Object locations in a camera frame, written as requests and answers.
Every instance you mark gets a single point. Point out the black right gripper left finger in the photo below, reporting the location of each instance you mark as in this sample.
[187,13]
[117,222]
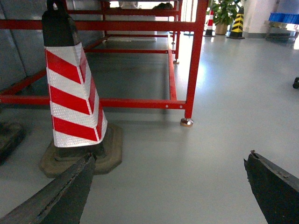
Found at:
[62,201]

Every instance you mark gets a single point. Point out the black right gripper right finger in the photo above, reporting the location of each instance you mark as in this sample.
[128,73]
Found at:
[276,190]

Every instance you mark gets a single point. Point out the red white traffic cone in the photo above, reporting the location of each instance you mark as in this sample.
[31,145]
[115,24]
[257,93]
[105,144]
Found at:
[78,121]

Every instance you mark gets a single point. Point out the steel shelf rack with bins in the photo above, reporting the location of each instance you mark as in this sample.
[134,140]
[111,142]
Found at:
[284,21]

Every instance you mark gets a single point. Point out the yellow black traffic cone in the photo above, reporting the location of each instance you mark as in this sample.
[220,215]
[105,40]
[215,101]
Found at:
[237,27]

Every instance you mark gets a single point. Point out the distant red white cone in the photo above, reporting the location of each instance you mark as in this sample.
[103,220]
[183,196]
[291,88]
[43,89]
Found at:
[209,29]

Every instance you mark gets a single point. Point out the potted green plant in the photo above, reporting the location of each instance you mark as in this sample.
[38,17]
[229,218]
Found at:
[225,11]

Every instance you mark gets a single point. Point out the red metal frame table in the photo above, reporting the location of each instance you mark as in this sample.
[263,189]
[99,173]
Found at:
[8,96]

